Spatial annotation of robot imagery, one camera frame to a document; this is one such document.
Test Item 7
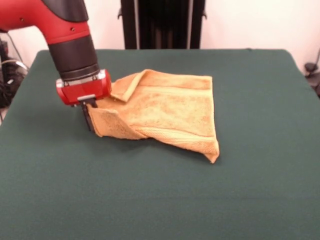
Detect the dark grey stand base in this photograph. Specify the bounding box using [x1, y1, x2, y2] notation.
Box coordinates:
[304, 62, 320, 98]

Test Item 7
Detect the tan terry towel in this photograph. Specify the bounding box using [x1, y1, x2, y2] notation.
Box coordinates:
[87, 69, 221, 165]

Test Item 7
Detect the dark green table cloth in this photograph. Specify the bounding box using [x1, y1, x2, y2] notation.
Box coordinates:
[0, 48, 320, 240]

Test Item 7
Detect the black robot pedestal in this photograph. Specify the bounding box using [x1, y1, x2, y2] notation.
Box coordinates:
[117, 0, 208, 50]

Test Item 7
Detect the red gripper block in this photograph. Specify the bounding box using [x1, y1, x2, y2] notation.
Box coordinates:
[55, 68, 113, 132]

